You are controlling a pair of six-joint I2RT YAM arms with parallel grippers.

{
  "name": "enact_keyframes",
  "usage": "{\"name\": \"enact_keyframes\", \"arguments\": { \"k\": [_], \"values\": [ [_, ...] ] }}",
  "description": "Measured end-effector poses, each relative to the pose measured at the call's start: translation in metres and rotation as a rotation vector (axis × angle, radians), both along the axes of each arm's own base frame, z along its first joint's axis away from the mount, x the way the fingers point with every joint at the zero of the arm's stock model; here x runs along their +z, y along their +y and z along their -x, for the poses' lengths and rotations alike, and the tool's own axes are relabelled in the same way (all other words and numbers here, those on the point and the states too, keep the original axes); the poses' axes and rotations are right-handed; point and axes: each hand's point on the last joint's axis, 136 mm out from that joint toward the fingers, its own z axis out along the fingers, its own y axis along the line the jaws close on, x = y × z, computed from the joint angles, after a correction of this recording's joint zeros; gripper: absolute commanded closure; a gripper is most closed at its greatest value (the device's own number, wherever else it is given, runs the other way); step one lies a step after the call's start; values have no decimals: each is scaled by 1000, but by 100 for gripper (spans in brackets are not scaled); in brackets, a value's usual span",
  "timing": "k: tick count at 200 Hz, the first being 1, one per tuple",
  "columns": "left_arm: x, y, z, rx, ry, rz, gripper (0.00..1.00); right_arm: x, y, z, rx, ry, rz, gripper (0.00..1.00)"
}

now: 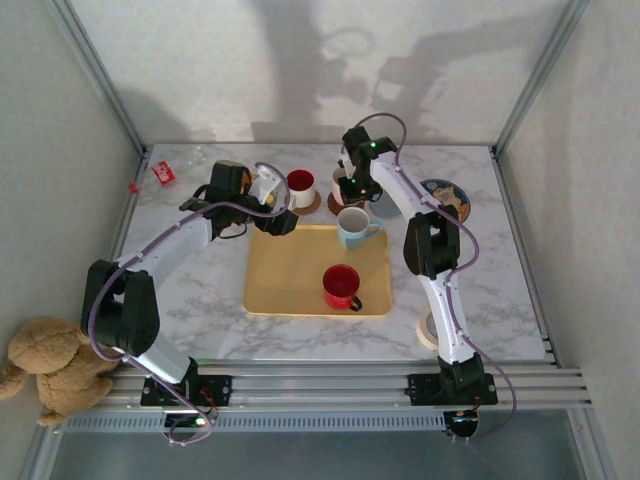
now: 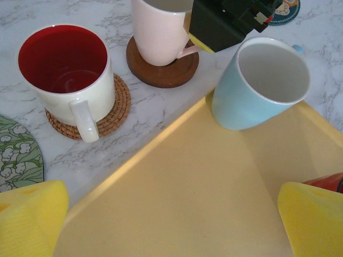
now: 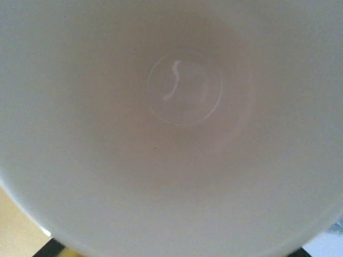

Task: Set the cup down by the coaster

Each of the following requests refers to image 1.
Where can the left aluminium frame post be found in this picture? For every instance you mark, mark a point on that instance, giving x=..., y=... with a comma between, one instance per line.
x=100, y=75

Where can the blue illustrated round mat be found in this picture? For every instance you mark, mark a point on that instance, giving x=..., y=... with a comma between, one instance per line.
x=445, y=192

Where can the right aluminium frame post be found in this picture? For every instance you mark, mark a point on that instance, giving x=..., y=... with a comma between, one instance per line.
x=539, y=75

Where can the beige masking tape roll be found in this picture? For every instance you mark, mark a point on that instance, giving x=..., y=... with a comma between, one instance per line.
x=425, y=332

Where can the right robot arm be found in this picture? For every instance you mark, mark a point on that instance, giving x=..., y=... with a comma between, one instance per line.
x=445, y=310

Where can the light blue cup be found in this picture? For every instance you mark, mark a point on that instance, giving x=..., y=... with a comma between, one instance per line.
x=352, y=240

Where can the white cup red inside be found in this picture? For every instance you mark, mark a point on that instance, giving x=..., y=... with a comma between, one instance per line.
x=305, y=197

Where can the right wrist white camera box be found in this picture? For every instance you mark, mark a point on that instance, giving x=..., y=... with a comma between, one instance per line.
x=345, y=164

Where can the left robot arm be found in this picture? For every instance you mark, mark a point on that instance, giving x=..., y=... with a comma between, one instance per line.
x=165, y=250

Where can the brown teddy bear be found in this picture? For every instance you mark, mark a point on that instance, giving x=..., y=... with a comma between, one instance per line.
x=50, y=360

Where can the clear cola bottle red label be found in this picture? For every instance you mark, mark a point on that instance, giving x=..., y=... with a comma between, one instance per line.
x=164, y=173

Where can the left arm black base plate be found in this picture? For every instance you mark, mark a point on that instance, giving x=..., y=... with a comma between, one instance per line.
x=215, y=390

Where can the aluminium mounting rail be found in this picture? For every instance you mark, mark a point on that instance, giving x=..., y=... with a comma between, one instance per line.
x=320, y=387

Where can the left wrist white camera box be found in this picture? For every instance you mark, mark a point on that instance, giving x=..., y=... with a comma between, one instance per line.
x=265, y=182

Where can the yellow plastic tray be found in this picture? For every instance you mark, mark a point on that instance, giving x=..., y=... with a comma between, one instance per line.
x=300, y=280

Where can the left aluminium side rail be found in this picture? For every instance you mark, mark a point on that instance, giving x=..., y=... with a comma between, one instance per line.
x=124, y=225

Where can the aluminium frame post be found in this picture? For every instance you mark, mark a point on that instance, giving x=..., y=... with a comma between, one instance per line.
x=100, y=75
x=539, y=75

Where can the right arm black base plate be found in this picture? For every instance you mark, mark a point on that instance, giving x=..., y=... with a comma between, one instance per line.
x=422, y=390

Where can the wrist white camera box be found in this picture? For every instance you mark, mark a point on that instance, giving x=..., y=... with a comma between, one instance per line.
x=345, y=164
x=265, y=182

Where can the light woven round coaster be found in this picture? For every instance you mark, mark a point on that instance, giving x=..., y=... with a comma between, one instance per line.
x=310, y=210

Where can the dark brown woven coaster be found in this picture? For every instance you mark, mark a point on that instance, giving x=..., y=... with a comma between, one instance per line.
x=335, y=209

